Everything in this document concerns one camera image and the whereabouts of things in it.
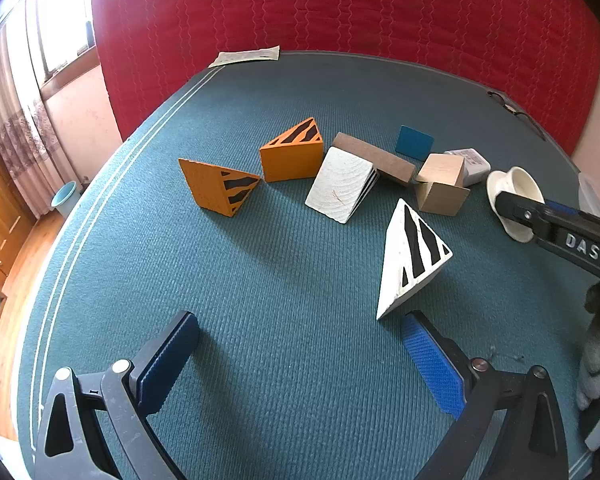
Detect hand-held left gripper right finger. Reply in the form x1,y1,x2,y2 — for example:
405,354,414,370
401,310,572,480

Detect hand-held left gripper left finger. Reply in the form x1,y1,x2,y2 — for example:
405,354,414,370
32,310,201,480

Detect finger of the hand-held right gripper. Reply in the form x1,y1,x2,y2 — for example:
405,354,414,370
545,199,600,235
495,190,600,283

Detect white cup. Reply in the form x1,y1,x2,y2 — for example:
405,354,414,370
486,166,547,245

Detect white black-striped wooden wedge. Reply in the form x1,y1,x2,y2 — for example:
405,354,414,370
304,146,380,224
376,198,454,321

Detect plain wooden wedge block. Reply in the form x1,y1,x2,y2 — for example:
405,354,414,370
417,153,466,187
413,181,471,217

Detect orange black-striped wooden wedge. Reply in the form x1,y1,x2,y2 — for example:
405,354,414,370
259,117,325,183
178,158,262,219

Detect small white plastic box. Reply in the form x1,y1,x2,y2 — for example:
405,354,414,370
443,148,491,186

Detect eyeglasses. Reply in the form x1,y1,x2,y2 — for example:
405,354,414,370
486,89,547,140

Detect green table cover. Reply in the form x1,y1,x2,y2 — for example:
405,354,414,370
17,50,600,480

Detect blue wooden wedge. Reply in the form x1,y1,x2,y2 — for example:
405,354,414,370
395,125,435,162

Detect brown rectangular block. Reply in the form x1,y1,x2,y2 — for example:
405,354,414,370
332,132,416,187

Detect light blue trash bin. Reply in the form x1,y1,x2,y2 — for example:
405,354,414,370
50,181,79,217

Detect wooden door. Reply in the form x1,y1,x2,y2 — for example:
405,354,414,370
0,145,34,281

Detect patterned curtain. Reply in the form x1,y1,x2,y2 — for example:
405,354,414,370
0,0,76,221

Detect red quilted blanket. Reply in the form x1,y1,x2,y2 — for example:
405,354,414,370
91,0,600,157

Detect sheet of paper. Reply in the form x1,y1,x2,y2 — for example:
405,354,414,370
208,45,281,69

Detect window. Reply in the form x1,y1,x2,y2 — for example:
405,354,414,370
30,0,99,81

